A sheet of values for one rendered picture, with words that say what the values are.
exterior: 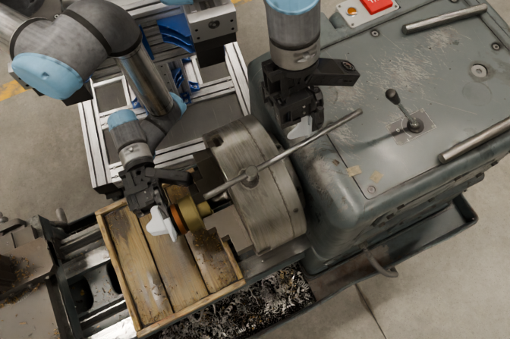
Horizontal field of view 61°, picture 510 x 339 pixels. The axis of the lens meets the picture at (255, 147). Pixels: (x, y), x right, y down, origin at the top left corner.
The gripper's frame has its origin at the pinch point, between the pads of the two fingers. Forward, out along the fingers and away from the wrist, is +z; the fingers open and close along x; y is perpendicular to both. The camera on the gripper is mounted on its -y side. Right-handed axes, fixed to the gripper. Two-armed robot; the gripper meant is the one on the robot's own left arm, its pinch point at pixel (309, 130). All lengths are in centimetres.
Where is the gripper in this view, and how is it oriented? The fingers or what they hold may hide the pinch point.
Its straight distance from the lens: 83.6
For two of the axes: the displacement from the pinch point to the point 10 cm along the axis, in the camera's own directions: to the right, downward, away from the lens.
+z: 1.2, 5.8, 8.1
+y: -9.0, 4.0, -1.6
